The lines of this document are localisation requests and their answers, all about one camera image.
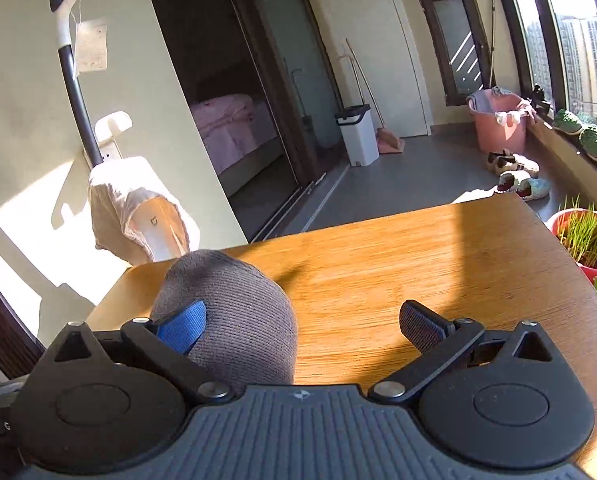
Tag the broom stick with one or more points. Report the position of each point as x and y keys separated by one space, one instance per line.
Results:
x=492 y=43

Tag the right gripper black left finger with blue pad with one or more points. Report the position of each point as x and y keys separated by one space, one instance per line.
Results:
x=103 y=401

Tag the white paper tag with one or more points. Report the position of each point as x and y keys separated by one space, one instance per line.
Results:
x=91 y=46

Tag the green knitted shoe near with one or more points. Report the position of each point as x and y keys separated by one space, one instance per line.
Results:
x=588 y=141

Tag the pink bed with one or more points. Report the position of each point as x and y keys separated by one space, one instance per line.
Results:
x=239 y=136

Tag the green knitted shoe far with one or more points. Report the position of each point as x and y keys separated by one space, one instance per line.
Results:
x=567 y=122

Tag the pink laundry bucket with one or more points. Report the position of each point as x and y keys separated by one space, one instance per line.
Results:
x=501 y=118

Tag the pink dustpan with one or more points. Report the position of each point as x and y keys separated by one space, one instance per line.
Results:
x=388 y=143

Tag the white slipper pair far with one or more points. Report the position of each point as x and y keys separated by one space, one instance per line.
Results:
x=500 y=162

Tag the green knitted shoe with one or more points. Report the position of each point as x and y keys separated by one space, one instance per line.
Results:
x=567 y=122
x=588 y=141

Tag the white red slipper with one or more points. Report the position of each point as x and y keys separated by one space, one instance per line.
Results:
x=510 y=180

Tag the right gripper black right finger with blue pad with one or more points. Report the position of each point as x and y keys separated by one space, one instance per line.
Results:
x=501 y=399

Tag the dark grey sock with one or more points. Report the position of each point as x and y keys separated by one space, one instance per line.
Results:
x=250 y=336

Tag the white trash bin black lid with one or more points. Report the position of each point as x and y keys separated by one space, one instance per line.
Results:
x=359 y=135

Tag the light blue slipper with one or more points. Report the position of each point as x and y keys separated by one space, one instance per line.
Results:
x=533 y=189

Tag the white upright vacuum cleaner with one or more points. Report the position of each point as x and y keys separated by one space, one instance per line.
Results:
x=61 y=10

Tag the red basin with grass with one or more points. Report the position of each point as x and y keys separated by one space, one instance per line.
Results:
x=575 y=227

